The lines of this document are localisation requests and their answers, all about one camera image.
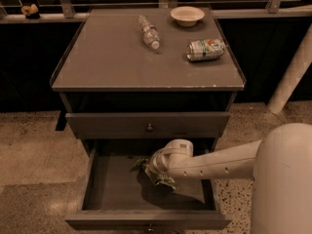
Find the green white soda can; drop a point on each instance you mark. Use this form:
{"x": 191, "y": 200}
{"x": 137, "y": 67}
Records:
{"x": 208, "y": 49}

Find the middle drawer metal knob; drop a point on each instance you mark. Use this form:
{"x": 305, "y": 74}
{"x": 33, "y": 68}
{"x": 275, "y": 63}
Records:
{"x": 150, "y": 228}

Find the round metal drawer knob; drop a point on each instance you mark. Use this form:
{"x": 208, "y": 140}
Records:
{"x": 149, "y": 128}

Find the metal glass railing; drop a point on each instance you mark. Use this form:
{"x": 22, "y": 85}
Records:
{"x": 156, "y": 0}

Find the open grey middle drawer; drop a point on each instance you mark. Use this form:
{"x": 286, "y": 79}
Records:
{"x": 115, "y": 198}

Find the green jalapeno chip bag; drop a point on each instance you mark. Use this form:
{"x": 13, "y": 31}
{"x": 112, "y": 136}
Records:
{"x": 156, "y": 179}

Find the white paper bowl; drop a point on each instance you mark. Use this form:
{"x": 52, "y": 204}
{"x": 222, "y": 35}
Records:
{"x": 187, "y": 16}

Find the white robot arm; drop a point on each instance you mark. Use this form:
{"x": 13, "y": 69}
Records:
{"x": 280, "y": 166}

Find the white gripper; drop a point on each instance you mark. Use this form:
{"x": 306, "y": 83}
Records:
{"x": 155, "y": 164}

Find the white diagonal pole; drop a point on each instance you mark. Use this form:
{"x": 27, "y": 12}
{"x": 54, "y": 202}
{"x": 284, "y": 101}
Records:
{"x": 295, "y": 71}

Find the grey drawer cabinet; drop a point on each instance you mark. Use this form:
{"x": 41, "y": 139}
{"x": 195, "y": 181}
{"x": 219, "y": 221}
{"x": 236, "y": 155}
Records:
{"x": 108, "y": 69}

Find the clear plastic water bottle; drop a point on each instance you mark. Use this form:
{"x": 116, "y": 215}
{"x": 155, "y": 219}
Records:
{"x": 149, "y": 33}

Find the small yellow black object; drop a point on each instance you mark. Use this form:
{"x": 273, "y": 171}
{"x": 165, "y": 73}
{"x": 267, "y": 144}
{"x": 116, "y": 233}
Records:
{"x": 30, "y": 11}

